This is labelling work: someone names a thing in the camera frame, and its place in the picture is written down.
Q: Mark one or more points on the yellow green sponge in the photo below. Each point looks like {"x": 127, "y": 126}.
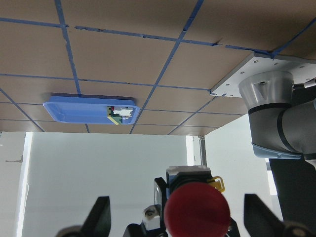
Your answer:
{"x": 115, "y": 118}

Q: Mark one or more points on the white circuit breaker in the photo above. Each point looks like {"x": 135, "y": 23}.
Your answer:
{"x": 123, "y": 111}

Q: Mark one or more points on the red emergency stop button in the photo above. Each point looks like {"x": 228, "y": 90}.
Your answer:
{"x": 189, "y": 203}

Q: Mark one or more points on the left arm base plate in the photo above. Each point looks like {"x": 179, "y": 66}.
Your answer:
{"x": 303, "y": 70}

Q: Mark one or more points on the blue plastic tray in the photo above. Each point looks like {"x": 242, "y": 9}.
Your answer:
{"x": 87, "y": 110}

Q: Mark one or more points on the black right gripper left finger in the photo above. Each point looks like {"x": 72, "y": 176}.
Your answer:
{"x": 98, "y": 222}

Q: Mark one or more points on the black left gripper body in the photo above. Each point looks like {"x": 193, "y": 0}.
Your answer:
{"x": 192, "y": 221}

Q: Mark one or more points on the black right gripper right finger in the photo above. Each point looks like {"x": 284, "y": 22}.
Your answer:
{"x": 259, "y": 221}

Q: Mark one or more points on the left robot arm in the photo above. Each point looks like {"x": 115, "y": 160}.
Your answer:
{"x": 279, "y": 130}

